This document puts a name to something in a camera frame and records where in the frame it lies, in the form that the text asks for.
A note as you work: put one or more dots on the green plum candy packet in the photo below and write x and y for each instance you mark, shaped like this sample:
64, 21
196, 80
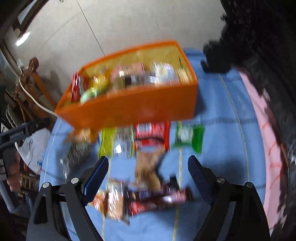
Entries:
189, 136

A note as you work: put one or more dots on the white plastic bag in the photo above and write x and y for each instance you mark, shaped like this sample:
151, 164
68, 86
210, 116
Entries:
32, 150

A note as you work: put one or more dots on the pink cracker bag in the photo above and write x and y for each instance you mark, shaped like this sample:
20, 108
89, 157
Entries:
126, 76

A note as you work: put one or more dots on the person left hand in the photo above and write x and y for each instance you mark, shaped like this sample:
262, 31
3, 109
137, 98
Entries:
14, 180

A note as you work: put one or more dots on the red black snack packet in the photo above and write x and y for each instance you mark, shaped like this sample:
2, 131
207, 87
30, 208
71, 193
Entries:
152, 134

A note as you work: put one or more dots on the dark red chocolate bar packet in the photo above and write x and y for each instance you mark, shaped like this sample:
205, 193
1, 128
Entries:
169, 195

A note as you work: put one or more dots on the white balls candy bag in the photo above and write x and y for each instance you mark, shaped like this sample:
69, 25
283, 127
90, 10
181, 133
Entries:
164, 73

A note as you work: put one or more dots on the small brown biscuit stick packet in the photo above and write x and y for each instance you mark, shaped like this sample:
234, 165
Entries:
112, 202

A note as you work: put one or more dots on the yellow-green seed packet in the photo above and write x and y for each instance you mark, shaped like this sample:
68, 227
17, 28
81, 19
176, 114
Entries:
117, 141

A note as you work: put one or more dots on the carved wooden chair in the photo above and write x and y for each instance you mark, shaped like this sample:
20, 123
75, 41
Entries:
29, 88

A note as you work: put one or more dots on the orange cardboard box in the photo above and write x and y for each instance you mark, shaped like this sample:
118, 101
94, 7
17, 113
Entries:
139, 104

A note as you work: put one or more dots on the orange round pastry packet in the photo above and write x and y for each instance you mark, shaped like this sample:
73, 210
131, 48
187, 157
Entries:
82, 135

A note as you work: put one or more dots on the red striped snack packet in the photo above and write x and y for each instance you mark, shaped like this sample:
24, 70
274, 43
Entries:
79, 86

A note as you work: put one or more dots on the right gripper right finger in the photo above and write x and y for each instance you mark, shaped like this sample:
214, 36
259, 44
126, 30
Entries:
249, 220

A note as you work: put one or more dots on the yellow cake packet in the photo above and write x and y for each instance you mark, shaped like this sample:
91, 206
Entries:
99, 83

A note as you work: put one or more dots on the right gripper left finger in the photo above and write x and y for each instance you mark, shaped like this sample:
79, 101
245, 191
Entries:
47, 221

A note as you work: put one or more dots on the Weidan soda cracker packet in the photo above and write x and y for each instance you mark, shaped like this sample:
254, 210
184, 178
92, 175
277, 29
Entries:
183, 76

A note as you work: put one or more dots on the dark carved wooden furniture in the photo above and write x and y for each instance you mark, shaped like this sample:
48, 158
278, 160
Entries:
260, 37

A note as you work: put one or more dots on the brown peanut snack bag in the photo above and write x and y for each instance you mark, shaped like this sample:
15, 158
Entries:
146, 169

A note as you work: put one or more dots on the green white juice snack packet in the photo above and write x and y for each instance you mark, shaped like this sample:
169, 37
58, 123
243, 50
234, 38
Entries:
88, 94

